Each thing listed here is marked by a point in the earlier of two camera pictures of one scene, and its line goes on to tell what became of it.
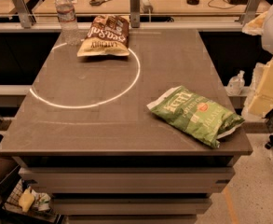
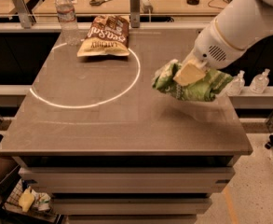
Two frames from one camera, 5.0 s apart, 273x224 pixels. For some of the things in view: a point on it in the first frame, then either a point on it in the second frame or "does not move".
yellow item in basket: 26,200 does not move
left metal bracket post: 27,18 does not move
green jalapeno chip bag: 196,115 to 205,89
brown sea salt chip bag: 108,35 does not move
